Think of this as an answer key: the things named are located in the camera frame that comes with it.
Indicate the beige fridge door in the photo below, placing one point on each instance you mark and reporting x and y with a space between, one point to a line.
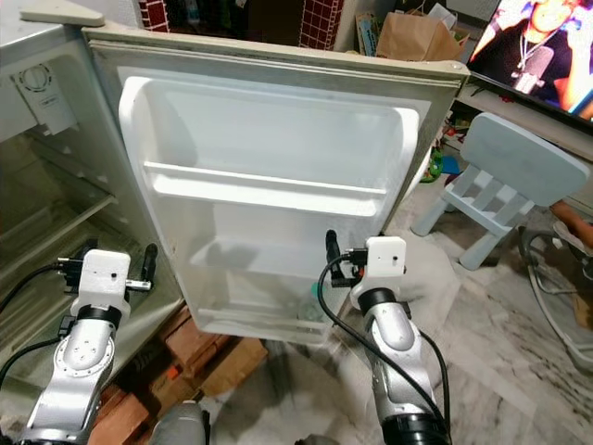
259 130

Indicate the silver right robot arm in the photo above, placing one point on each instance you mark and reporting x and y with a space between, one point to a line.
398 352

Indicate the fridge interior shelf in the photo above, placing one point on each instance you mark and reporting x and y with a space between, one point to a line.
46 232

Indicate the grey small fridge body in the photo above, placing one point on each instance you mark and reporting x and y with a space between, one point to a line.
46 213

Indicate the clear fridge door bottle shelf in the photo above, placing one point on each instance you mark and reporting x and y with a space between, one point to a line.
250 324

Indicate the white fridge thermostat box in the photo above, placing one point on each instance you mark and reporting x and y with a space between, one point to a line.
48 97

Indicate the clear bottle with green cap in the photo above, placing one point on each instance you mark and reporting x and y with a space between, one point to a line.
321 298

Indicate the orange brick stack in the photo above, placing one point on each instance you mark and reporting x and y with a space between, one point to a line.
204 352

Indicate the grey robot leg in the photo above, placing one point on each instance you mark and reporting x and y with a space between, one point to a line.
179 426

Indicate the light blue child chair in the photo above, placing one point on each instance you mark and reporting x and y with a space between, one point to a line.
519 167

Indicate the white television stand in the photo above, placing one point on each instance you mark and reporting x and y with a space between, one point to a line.
510 107

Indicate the brown paper bag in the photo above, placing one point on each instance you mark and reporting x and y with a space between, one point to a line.
417 37

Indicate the red tiled shelf unit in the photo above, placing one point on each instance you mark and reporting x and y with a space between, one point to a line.
320 19

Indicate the flat screen television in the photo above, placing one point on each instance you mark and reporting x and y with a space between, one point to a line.
537 51

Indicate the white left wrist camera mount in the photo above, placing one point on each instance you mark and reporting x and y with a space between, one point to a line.
104 278

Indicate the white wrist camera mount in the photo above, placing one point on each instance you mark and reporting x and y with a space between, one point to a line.
387 260
104 278

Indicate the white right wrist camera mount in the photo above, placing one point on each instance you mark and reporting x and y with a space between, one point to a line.
387 260

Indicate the white fridge door shelf rail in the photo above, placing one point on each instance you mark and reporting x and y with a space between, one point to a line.
264 187

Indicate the white frame baby bouncer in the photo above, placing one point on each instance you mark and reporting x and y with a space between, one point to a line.
542 287

